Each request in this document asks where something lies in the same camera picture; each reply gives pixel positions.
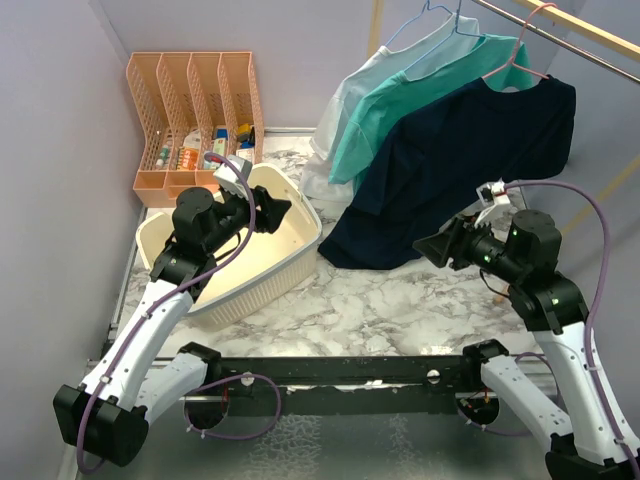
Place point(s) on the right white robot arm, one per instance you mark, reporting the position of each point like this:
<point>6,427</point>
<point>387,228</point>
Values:
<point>584,439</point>

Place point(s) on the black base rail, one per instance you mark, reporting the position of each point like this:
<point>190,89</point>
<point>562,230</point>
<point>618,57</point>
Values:
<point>329,386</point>

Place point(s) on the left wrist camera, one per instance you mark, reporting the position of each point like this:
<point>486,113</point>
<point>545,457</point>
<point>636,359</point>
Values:
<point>232,175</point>

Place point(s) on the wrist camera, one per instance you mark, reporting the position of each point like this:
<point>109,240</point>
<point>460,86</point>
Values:
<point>495,202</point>
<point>232,175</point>

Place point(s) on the white t shirt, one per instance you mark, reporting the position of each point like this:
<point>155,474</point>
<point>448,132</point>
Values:
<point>384,63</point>

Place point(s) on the metal hanging rod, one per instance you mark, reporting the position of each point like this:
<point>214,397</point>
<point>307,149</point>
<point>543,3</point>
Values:
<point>559,42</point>

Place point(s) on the pink wire hanger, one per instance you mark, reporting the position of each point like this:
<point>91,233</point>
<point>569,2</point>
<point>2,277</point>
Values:
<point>518,60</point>

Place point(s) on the teal green t shirt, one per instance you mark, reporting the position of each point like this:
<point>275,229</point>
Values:
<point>403,93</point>

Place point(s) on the light blue wire hanger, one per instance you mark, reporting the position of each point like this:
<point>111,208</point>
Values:
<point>406,22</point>

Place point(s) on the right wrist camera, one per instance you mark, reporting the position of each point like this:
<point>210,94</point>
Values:
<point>495,202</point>

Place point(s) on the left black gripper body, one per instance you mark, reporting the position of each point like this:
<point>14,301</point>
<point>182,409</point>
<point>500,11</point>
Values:
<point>234,213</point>

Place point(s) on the cream laundry basket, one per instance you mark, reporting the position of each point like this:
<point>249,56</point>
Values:
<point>270,265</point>

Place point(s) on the items in organizer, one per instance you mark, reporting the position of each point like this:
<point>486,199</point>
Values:
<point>200,152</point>

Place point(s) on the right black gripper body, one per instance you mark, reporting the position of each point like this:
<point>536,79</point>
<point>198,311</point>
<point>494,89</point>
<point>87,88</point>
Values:
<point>481,247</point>

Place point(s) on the navy blue t shirt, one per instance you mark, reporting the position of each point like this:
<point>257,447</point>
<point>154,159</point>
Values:
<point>433,159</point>

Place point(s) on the orange file organizer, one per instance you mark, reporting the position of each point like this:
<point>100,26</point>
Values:
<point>183,90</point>

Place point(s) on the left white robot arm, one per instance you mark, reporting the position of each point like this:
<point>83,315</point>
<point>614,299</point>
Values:
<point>109,414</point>

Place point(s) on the wooden clothes rack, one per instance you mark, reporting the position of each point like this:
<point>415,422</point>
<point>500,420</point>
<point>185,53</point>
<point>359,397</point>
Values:
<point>574,25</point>

